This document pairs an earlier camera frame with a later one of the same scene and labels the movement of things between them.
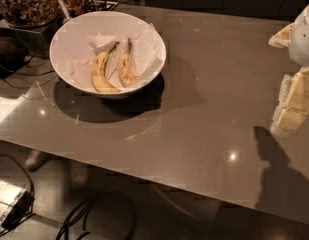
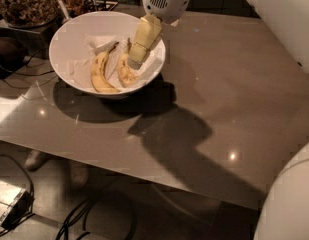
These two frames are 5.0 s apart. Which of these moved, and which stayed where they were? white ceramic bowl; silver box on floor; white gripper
Moved: white gripper
Stayed: white ceramic bowl; silver box on floor
